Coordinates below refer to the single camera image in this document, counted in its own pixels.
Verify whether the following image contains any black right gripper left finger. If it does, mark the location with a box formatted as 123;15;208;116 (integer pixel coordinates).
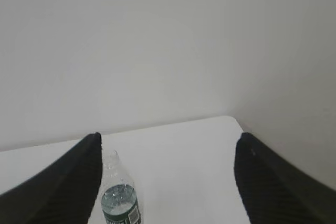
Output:
1;132;102;223

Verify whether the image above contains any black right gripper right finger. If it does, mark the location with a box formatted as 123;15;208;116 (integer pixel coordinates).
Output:
234;132;335;224

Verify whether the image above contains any clear plastic water bottle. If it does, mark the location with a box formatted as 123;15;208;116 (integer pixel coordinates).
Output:
99;150;142;224

